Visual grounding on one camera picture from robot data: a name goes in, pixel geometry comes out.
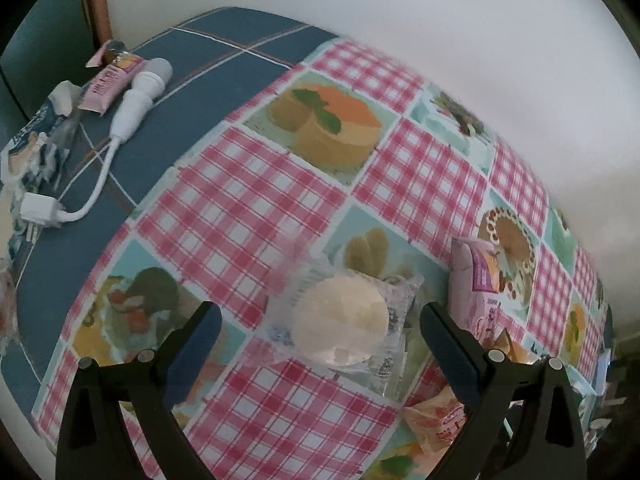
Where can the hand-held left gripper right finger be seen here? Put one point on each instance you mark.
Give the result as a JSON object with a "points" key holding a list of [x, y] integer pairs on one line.
{"points": [[450, 355]]}

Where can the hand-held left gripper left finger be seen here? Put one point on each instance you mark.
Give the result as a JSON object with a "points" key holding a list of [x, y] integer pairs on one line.
{"points": [[195, 340]]}

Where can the pink tube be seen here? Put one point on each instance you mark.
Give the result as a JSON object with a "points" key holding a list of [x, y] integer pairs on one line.
{"points": [[107, 85]]}

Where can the blue and white printed bag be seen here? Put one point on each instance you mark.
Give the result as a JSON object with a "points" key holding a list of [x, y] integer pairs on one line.
{"points": [[35, 145]]}

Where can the orange packet with red label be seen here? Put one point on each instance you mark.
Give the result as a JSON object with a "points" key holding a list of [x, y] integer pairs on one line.
{"points": [[435, 425]]}

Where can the blue checked cloth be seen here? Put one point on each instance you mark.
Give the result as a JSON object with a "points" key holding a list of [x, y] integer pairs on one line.
{"points": [[210, 65]]}

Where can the orange snack packet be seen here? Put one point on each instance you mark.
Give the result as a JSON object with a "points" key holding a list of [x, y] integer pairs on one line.
{"points": [[515, 350]]}

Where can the pink snack packet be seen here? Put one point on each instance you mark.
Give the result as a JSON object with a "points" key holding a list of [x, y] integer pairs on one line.
{"points": [[480, 305]]}

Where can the brown wooden frame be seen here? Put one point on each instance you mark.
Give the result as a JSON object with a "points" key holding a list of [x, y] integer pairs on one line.
{"points": [[95, 0]]}

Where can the dark teal panel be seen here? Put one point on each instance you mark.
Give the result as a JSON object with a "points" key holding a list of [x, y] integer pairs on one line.
{"points": [[45, 35]]}

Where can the pink checkered printed tablecloth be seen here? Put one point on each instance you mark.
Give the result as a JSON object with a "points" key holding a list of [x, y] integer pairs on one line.
{"points": [[240, 200]]}

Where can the round bun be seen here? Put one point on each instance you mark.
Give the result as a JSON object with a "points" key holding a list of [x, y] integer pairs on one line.
{"points": [[340, 320]]}

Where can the white box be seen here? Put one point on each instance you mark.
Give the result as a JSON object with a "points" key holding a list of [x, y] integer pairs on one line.
{"points": [[603, 370]]}

